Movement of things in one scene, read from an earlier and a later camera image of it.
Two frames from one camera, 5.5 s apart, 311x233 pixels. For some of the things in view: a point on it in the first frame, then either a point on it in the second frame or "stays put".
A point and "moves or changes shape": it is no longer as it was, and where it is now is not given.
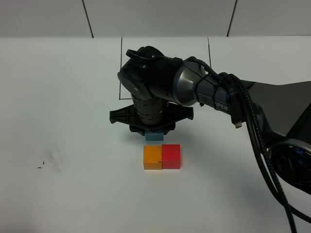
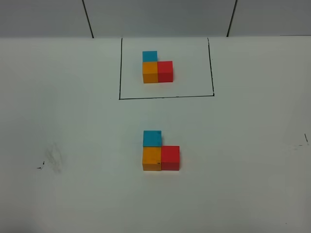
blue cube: (157, 135) moves or changes shape
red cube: (171, 156) stays put
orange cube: (152, 159) stays put
